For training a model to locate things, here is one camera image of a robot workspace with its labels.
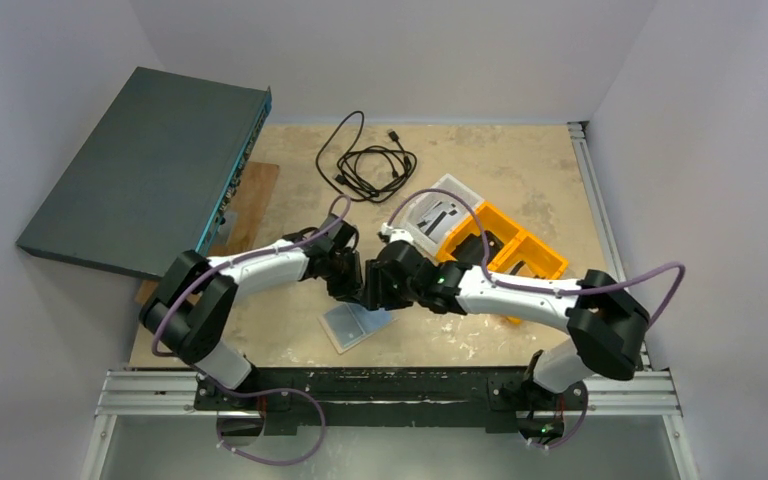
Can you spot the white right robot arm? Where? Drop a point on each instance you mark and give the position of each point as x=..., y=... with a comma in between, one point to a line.
x=605, y=325

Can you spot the dark grey network switch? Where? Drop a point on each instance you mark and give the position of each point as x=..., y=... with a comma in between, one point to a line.
x=153, y=178

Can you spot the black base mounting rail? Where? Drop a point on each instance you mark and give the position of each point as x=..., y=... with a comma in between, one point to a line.
x=494, y=399

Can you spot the brown wooden board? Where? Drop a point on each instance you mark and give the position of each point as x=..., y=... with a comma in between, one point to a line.
x=246, y=210

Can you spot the black part in orange bin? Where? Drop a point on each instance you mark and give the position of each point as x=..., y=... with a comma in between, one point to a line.
x=470, y=250

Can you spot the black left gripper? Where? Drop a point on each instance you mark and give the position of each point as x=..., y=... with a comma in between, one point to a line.
x=347, y=285

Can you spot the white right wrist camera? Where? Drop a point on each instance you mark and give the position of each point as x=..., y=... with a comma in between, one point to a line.
x=390, y=234

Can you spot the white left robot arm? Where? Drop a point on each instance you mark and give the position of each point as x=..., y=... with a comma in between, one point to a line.
x=190, y=306

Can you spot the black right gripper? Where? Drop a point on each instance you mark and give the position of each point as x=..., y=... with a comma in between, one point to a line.
x=379, y=285

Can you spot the white plastic bin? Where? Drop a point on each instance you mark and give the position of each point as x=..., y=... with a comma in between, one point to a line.
x=409, y=215

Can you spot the papers in white bin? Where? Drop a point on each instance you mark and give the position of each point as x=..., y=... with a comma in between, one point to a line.
x=439, y=219

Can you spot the orange plastic bin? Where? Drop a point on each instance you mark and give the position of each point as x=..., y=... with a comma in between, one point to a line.
x=513, y=249

